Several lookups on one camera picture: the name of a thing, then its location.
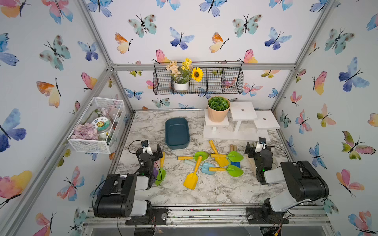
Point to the blue shovel wooden handle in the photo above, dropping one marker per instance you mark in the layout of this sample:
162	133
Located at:
234	161

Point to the yellow square scoop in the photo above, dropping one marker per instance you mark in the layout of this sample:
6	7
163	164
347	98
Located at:
219	158

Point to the white tiered stand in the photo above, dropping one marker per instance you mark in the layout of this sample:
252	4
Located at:
240	122

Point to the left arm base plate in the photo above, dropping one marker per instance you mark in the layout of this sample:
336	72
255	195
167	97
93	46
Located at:
153	217

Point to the black wire wall basket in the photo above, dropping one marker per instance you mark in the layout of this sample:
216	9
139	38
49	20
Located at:
215	78

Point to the white pot with flowers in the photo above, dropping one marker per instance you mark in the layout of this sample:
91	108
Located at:
183	74

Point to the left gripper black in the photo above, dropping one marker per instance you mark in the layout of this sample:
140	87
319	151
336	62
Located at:
154	152

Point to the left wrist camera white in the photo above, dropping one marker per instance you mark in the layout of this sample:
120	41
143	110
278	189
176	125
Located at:
146	148

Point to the aluminium front rail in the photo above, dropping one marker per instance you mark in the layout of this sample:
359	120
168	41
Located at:
218	216

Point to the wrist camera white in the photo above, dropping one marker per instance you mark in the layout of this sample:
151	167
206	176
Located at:
146	148
261	143

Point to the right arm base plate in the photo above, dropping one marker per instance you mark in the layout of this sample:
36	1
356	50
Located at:
263	215

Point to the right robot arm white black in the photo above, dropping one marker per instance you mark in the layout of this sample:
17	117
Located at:
303	182

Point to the pink artificial flowers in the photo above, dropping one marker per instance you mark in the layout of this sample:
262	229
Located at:
86	131

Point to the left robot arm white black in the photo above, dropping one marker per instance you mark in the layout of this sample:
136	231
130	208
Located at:
117	192

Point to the purple shovel pink handle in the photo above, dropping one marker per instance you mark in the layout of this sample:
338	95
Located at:
155	170

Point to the terracotta pot green plant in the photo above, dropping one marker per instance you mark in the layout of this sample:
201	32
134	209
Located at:
218	108

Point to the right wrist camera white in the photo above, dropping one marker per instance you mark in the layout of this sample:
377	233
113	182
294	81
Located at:
261	143

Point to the green shovel yellow handle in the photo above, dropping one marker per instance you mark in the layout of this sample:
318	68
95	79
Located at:
161	171

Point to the dark teal storage box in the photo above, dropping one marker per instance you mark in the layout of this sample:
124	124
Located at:
177	135

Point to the light blue shovel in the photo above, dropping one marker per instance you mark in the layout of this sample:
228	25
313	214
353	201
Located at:
204	167

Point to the white wire basket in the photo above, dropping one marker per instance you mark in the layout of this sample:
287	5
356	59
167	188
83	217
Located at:
114	109

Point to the round green tin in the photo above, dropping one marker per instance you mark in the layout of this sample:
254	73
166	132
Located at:
102	124

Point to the yellow shovel orange handle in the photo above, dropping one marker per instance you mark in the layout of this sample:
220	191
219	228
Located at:
192	179

